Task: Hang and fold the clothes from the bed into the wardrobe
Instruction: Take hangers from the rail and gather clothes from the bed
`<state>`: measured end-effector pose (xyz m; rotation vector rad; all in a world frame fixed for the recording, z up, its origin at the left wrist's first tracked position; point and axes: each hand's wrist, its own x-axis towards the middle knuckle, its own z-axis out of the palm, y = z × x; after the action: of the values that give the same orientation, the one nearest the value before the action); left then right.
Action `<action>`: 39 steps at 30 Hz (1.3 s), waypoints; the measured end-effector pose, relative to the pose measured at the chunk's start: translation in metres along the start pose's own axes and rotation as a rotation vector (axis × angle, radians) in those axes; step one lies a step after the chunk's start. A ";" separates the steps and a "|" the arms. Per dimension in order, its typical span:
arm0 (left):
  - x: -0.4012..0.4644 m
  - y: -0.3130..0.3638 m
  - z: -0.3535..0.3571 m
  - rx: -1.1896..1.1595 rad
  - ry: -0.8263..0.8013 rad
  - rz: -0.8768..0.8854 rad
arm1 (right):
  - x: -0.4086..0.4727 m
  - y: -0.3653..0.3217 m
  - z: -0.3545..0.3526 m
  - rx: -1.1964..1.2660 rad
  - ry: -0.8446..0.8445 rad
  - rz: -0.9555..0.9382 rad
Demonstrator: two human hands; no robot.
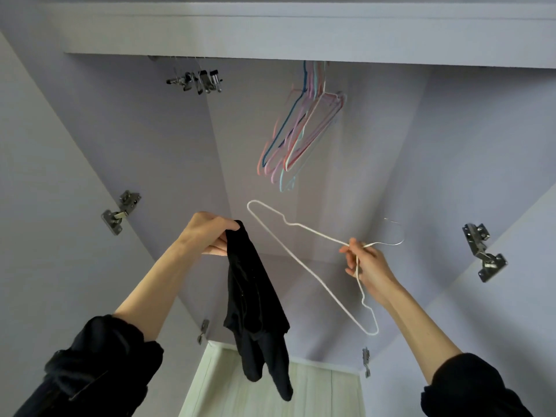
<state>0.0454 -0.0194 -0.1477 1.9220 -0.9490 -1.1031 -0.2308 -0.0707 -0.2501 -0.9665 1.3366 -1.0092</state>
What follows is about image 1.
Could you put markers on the person's right hand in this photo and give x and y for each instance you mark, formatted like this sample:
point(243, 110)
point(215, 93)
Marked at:
point(373, 273)

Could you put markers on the person's left hand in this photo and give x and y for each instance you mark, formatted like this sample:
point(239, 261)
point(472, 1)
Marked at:
point(208, 234)

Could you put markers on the light grey wardrobe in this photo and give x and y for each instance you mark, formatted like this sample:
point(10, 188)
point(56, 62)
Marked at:
point(52, 195)

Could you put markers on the person's left forearm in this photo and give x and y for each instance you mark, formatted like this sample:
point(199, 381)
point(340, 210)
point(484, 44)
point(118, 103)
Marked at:
point(152, 291)

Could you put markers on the person's right forearm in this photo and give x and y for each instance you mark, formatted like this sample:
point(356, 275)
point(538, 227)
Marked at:
point(417, 334)

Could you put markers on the grey wardrobe shelf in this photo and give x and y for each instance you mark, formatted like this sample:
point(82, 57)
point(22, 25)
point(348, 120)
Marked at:
point(304, 34)

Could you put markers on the bunch of pastel hangers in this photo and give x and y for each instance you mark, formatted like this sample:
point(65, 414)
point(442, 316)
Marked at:
point(300, 134)

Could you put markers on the cluster of metal clips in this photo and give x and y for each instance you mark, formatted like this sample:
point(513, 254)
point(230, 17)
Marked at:
point(195, 81)

